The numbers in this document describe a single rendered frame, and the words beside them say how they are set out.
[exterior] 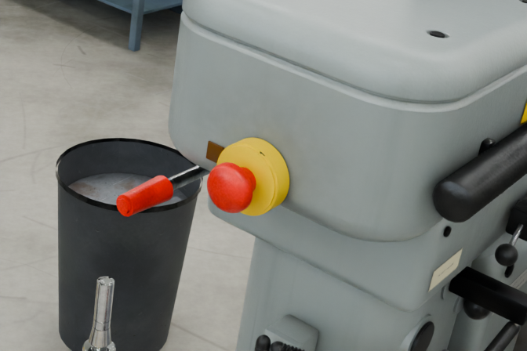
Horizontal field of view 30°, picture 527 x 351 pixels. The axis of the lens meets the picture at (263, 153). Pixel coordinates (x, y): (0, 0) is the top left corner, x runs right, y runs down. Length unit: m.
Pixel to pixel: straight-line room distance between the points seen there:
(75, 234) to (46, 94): 2.19
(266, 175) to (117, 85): 4.69
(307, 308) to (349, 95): 0.32
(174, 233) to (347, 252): 2.26
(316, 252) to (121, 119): 4.17
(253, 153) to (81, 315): 2.57
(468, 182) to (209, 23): 0.23
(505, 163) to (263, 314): 0.34
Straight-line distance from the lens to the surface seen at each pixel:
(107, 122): 4.99
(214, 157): 0.81
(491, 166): 0.77
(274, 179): 0.75
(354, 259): 0.88
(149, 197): 0.84
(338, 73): 0.72
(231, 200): 0.75
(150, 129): 4.96
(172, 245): 3.15
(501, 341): 0.98
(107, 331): 1.42
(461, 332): 1.14
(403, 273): 0.86
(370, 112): 0.72
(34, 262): 3.85
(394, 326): 0.96
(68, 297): 3.31
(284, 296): 0.99
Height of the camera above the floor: 2.11
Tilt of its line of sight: 26 degrees down
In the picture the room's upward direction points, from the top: 10 degrees clockwise
